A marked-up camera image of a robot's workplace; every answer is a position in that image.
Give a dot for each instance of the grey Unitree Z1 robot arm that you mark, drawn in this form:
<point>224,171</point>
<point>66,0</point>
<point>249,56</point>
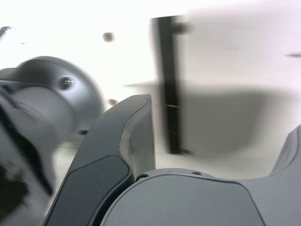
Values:
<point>35,106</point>

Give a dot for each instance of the black tape strip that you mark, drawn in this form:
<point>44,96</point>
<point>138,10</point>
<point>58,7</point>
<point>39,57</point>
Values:
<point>170,94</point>

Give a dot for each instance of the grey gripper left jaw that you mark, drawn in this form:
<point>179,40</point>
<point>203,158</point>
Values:
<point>98,153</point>

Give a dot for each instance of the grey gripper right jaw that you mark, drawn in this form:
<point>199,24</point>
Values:
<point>188,202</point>

